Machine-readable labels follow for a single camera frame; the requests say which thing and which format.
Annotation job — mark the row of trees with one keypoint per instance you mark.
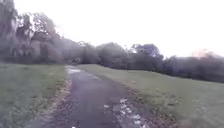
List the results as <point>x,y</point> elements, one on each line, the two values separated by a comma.
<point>113,55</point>

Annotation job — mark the dark wet asphalt path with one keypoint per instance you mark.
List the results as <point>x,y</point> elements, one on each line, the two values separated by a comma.
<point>87,100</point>

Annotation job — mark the grass field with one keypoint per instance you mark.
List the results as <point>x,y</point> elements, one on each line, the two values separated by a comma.
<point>173,90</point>
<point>23,90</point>

